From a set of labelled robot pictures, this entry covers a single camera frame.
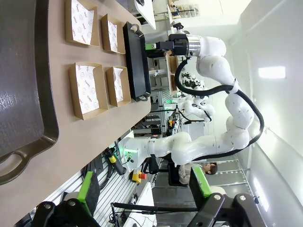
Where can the black tripod rod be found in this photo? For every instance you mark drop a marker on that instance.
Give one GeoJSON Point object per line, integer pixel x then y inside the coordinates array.
{"type": "Point", "coordinates": [154, 208]}

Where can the rectangular ceiling light panel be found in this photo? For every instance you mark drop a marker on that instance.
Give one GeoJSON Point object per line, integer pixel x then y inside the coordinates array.
{"type": "Point", "coordinates": [271, 72]}

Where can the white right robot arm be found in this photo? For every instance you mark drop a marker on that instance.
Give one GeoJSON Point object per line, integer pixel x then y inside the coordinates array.
{"type": "Point", "coordinates": [213, 63]}

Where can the white background robots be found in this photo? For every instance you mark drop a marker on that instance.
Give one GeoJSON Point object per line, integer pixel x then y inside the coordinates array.
{"type": "Point", "coordinates": [201, 104]}

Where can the black yellow handheld switch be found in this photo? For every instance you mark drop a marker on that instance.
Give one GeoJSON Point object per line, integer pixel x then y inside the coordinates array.
{"type": "Point", "coordinates": [114, 160]}

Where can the aluminium profile robot base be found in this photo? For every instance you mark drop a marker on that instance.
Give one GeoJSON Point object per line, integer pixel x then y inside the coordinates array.
{"type": "Point", "coordinates": [118, 189]}

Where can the yellow emergency stop button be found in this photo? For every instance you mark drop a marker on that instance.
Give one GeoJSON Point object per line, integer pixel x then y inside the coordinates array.
{"type": "Point", "coordinates": [138, 176]}

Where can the brown cardboard food box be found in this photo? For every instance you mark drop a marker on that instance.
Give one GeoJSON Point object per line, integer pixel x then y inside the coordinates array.
{"type": "Point", "coordinates": [95, 28]}
{"type": "Point", "coordinates": [126, 87]}
{"type": "Point", "coordinates": [120, 42]}
{"type": "Point", "coordinates": [73, 94]}

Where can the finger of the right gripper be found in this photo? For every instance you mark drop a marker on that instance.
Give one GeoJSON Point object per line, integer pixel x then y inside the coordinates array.
{"type": "Point", "coordinates": [151, 46]}

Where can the wooden shelf unit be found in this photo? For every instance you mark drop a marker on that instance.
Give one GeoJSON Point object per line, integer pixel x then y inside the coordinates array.
{"type": "Point", "coordinates": [172, 71]}

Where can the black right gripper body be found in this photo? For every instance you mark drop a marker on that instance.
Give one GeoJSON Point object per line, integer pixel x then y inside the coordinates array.
{"type": "Point", "coordinates": [176, 46]}

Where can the large white table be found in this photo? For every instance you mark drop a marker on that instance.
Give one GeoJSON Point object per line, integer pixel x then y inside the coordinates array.
{"type": "Point", "coordinates": [146, 11]}

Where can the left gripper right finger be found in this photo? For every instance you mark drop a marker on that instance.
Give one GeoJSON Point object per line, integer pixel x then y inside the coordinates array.
{"type": "Point", "coordinates": [201, 186]}

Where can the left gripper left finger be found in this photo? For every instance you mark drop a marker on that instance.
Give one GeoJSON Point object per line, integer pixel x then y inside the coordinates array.
{"type": "Point", "coordinates": [88, 189]}

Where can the white printed paper liner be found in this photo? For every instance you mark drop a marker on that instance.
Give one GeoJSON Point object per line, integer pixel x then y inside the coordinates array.
{"type": "Point", "coordinates": [113, 35]}
{"type": "Point", "coordinates": [81, 21]}
{"type": "Point", "coordinates": [118, 85]}
{"type": "Point", "coordinates": [87, 89]}

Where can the seated background person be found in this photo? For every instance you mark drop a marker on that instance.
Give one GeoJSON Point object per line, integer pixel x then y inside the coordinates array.
{"type": "Point", "coordinates": [189, 173]}

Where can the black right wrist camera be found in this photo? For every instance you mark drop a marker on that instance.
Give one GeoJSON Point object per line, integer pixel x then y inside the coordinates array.
{"type": "Point", "coordinates": [180, 28]}

